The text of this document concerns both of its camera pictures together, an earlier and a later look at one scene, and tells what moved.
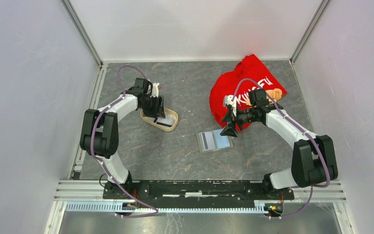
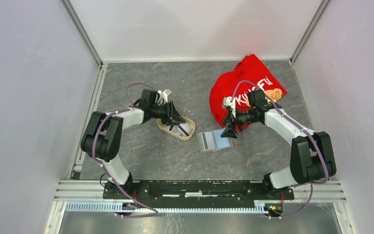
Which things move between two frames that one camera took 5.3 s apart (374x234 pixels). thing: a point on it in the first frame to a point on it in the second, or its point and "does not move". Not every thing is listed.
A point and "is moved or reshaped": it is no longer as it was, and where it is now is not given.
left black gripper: x=158 y=110 to x=172 y=115
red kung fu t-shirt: x=250 y=74 does not move
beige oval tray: x=165 y=124 is moved or reshaped
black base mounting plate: x=197 y=191 does not move
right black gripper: x=229 y=130 does not move
